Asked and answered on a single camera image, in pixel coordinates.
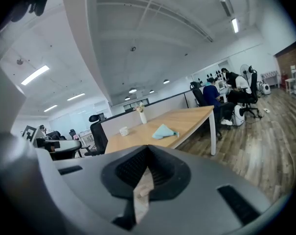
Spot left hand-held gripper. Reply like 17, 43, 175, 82
21, 125, 83, 160

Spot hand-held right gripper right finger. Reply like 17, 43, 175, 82
137, 144, 273, 235

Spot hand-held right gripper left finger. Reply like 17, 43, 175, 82
36, 144, 149, 235

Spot small black office chair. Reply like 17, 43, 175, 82
68, 129, 80, 141

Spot black high-back office chair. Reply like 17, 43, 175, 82
84, 114, 109, 156

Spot long ceiling tube light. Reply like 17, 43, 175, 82
67, 93, 86, 101
230, 18, 240, 34
21, 65, 50, 86
43, 104, 59, 113

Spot white table leg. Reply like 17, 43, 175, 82
208, 111, 217, 156

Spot wooden table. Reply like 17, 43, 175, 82
100, 89, 205, 143

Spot pink and white flowers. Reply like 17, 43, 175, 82
133, 101, 145, 114

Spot white round wheeled device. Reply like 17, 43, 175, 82
256, 81, 271, 95
231, 104, 247, 127

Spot black mesh office chair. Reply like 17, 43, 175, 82
190, 81, 223, 140
239, 70, 263, 118

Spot white standing fan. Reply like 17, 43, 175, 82
240, 64, 252, 81

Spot white patterned bench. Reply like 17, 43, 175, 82
260, 70, 281, 88

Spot white wooden chair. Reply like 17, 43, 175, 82
284, 65, 296, 100

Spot group of black wall objects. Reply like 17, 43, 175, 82
196, 70, 225, 83

